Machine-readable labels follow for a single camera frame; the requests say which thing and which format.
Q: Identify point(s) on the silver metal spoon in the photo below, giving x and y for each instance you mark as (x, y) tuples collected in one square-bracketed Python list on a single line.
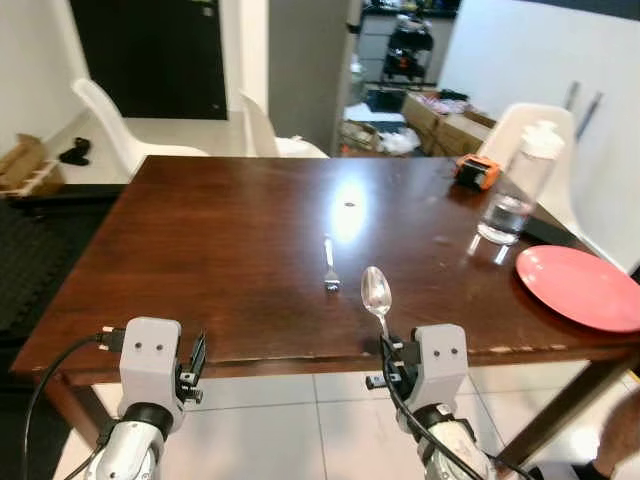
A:
[(376, 290)]

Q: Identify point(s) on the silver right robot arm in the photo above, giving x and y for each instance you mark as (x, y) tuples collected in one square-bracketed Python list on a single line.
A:
[(450, 445)]

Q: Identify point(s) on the brown wooden dining table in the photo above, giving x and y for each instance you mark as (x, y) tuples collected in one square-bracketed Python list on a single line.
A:
[(220, 260)]

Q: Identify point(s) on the silver metal fork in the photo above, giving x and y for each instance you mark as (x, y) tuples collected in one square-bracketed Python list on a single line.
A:
[(331, 280)]

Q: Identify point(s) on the person's bare leg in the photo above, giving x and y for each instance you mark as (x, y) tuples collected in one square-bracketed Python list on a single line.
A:
[(620, 435)]

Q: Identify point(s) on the black foam floor mat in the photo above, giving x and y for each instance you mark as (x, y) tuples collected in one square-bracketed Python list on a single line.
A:
[(40, 260)]

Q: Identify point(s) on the pink round plate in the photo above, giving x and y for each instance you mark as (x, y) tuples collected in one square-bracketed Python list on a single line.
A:
[(580, 285)]

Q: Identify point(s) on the orange and black device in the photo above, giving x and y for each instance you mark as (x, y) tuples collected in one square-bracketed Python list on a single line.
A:
[(477, 172)]

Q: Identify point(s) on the clear water bottle white lid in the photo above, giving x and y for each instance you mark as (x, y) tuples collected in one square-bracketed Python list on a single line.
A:
[(520, 185)]

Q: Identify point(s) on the white plastic bag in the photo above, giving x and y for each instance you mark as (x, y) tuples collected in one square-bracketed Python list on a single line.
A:
[(300, 147)]

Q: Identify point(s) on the black cloth item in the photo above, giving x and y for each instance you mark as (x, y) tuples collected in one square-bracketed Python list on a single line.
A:
[(75, 152)]

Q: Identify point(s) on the brown cardboard boxes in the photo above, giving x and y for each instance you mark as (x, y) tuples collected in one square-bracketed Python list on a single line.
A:
[(450, 125)]

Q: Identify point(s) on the white plastic chair tall back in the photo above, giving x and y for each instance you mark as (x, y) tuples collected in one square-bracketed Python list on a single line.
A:
[(575, 190)]

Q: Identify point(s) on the light wooden crate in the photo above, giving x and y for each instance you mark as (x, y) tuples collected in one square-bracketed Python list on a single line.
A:
[(25, 165)]

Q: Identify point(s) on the grey leaning pole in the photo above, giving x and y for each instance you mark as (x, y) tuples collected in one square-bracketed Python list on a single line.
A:
[(590, 115)]

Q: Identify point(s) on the black wheeled cart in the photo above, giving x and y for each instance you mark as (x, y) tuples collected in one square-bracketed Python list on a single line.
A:
[(408, 50)]

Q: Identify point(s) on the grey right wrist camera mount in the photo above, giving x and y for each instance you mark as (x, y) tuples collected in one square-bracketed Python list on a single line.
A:
[(440, 365)]

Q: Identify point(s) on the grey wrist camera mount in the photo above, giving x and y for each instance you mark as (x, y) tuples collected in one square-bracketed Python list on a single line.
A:
[(440, 365), (150, 360)]

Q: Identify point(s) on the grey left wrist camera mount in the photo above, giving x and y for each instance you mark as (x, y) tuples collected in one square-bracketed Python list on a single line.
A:
[(150, 360)]

